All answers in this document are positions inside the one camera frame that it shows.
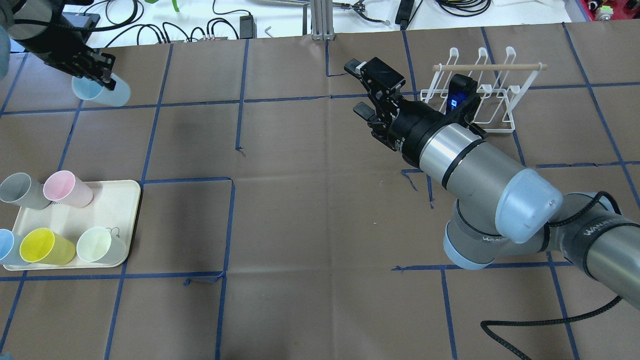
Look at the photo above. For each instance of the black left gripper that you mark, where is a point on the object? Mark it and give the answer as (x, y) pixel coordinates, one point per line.
(56, 48)

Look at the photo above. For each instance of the black power adapter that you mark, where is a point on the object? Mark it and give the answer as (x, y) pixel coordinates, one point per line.
(247, 28)

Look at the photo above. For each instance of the pink cup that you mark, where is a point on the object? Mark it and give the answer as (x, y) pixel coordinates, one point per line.
(65, 188)

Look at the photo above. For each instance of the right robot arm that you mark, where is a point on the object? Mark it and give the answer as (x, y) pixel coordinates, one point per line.
(501, 208)

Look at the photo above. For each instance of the light blue cup front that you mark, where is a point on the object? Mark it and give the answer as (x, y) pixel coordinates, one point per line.
(88, 90)

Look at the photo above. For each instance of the light blue cup rear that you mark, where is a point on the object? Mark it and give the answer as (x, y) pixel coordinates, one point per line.
(10, 243)

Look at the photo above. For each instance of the yellow cup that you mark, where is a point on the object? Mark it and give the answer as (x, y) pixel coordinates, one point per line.
(44, 246)

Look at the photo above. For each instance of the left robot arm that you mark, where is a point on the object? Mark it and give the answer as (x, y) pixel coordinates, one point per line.
(41, 28)

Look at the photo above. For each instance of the grey cup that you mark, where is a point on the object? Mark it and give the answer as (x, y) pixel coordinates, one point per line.
(23, 190)

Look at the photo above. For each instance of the allen key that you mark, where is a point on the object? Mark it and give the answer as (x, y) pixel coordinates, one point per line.
(267, 31)

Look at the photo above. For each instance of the light blue cup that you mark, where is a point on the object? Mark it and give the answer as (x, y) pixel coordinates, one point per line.
(88, 90)
(10, 243)

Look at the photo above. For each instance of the cream white cup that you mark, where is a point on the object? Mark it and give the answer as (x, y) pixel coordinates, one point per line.
(98, 245)

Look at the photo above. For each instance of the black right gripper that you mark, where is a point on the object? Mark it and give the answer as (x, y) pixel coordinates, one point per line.
(411, 131)

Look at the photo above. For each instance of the aluminium frame post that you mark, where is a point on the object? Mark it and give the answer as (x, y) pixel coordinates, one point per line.
(322, 26)

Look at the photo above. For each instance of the cream plastic tray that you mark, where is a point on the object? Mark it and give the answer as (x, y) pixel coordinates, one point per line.
(114, 207)

